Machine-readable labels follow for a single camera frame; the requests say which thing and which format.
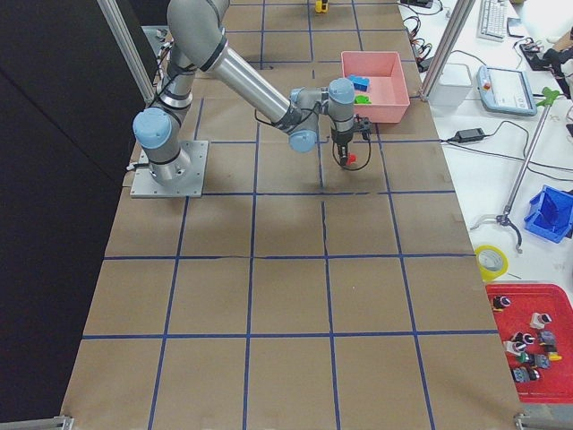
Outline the teach pendant tablet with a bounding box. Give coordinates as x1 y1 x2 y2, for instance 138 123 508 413
476 65 537 116

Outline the green toy block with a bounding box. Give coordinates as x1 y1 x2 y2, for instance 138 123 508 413
354 94 372 105

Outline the black phone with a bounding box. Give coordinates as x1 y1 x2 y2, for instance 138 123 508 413
507 17 526 38

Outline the white keyboard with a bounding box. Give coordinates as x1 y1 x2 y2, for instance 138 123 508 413
476 0 509 42

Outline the white square box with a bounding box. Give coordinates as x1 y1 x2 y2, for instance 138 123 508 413
430 63 473 108

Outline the red toy block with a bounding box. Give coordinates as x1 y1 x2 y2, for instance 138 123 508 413
346 154 357 166

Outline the red parts tray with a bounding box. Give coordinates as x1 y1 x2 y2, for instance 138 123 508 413
486 283 572 404

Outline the green handled reacher grabber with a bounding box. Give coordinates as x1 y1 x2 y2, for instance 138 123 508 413
469 87 560 254

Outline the aluminium frame post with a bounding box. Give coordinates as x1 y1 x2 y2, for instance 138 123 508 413
419 0 475 101

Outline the blue toy block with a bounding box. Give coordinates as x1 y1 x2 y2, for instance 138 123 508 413
347 74 370 92

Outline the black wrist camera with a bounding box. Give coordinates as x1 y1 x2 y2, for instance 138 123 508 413
354 115 372 142

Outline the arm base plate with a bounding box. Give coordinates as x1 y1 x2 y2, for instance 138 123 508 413
130 140 209 199

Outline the pink plastic box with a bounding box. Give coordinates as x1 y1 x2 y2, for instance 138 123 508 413
341 51 410 124

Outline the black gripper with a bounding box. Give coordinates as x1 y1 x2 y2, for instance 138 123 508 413
317 0 354 167

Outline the black power adapter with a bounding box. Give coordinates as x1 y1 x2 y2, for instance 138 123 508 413
453 128 486 143

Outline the brown paper table cover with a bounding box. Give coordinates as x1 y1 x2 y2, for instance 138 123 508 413
59 0 526 421

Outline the yellow tape roll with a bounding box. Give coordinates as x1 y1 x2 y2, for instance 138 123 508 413
475 245 509 282

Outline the blue plastic bin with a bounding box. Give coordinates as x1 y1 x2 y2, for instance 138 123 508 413
524 185 572 244

